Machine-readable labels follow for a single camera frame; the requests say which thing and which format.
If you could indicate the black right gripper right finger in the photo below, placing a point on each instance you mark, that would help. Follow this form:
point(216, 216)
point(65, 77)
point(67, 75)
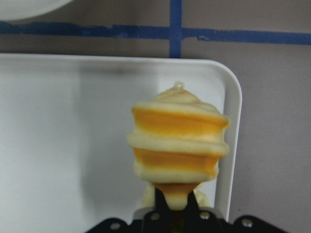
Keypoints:
point(195, 219)

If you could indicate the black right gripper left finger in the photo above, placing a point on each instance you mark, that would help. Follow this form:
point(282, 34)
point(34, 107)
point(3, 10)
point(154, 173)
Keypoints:
point(158, 219)

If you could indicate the yellow croissant bread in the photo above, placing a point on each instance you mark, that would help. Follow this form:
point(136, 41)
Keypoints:
point(177, 142)

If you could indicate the white plate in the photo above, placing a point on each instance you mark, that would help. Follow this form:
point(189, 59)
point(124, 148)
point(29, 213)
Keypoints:
point(22, 9)

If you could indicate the white tray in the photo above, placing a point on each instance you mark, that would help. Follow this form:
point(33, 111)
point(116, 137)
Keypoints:
point(65, 164)

